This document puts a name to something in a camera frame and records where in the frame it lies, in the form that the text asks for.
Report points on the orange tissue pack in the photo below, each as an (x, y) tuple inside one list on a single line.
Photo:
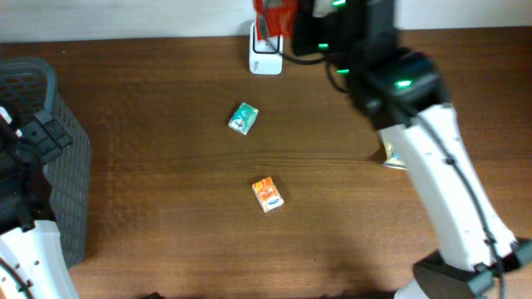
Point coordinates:
[(267, 195)]

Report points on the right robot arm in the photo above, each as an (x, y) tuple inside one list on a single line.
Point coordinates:
[(403, 94)]

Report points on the white barcode scanner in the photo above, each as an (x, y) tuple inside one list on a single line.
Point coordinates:
[(265, 55)]

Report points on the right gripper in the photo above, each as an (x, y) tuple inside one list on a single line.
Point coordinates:
[(306, 24)]

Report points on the red snack bag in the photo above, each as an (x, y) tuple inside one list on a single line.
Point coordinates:
[(275, 18)]

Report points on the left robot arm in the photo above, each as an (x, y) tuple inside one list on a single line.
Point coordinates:
[(32, 262)]

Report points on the teal tissue pack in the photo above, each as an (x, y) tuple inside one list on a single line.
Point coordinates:
[(243, 118)]

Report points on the cream snack bag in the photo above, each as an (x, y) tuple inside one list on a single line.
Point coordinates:
[(393, 159)]

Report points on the grey plastic mesh basket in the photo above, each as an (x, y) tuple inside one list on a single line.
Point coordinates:
[(31, 85)]

